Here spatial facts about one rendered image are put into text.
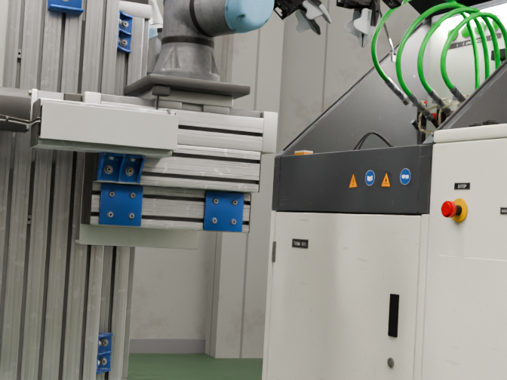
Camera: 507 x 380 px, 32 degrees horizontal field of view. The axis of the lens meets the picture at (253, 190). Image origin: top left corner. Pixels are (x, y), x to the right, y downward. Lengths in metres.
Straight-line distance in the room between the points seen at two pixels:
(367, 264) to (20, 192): 0.85
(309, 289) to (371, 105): 0.67
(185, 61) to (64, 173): 0.37
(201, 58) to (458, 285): 0.73
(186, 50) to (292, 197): 0.74
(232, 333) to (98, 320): 2.97
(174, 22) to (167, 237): 0.48
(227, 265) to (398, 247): 2.88
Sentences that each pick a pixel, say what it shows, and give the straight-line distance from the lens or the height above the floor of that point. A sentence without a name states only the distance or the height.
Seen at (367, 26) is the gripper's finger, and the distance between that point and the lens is 2.21.
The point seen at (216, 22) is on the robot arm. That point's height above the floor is 1.16.
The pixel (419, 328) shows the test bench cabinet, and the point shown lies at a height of 0.53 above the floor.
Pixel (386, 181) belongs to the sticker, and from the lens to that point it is 2.14.
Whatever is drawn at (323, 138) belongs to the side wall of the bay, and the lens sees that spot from 2.64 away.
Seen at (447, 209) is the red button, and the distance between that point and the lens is 1.91.
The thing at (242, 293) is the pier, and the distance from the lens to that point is 4.94.
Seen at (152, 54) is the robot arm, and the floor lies 1.19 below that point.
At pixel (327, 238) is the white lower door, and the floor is 0.72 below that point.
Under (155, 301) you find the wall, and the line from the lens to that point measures 4.99.
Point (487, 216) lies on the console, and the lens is 1.88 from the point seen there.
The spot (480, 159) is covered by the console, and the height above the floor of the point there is 0.91.
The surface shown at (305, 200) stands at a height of 0.82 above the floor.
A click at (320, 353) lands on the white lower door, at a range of 2.35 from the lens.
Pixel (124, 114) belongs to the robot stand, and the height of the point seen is 0.94.
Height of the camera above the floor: 0.74
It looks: 2 degrees up
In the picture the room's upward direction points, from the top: 3 degrees clockwise
